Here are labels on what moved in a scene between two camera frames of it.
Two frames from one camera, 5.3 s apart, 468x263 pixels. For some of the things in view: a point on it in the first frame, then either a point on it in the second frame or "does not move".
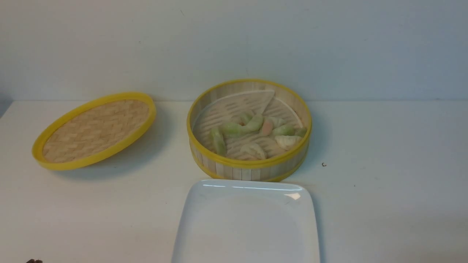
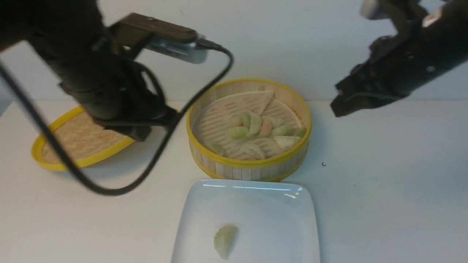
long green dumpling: x=219 y=141 to x=224 y=239
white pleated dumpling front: x=250 y=151 does not move
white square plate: x=245 y=221 does not move
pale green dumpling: x=287 y=129 does not move
